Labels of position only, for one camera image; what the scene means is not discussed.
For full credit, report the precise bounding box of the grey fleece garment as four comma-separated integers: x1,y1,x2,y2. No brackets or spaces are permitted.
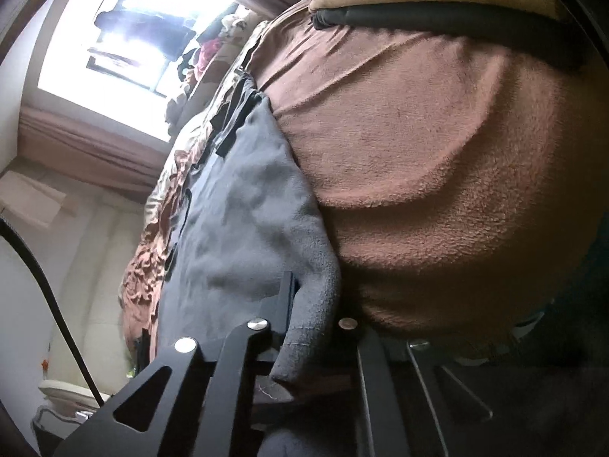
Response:
142,75,343,457

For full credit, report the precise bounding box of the clothes pile by window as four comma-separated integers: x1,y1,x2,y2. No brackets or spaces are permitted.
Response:
165,3,262,137

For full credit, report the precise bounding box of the cream padded headboard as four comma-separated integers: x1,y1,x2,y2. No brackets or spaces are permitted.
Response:
37,199,143,410

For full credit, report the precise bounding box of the brown fleece blanket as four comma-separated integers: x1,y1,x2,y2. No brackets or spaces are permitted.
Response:
121,0,608,359

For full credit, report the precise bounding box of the brown curtain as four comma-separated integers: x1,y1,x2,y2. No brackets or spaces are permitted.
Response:
18,106,166,202

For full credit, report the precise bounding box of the bright window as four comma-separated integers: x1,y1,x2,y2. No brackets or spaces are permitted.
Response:
34,0,233,144

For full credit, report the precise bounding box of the black cable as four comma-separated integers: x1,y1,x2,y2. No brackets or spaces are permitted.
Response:
0,216,107,407

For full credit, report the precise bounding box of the black strap on blanket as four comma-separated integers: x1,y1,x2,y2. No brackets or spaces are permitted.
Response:
311,1,591,72

